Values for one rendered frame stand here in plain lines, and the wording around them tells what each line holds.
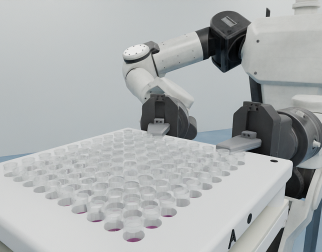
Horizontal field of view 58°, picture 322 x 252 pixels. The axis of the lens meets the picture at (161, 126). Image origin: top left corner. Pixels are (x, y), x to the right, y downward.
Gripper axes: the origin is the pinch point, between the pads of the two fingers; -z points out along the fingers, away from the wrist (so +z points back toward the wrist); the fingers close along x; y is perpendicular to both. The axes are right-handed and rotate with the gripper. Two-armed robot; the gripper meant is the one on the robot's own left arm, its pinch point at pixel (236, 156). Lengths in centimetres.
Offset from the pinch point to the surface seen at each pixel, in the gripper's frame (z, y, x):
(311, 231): 112, 22, 68
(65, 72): 135, 319, 2
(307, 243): 113, 24, 76
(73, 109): 143, 317, 48
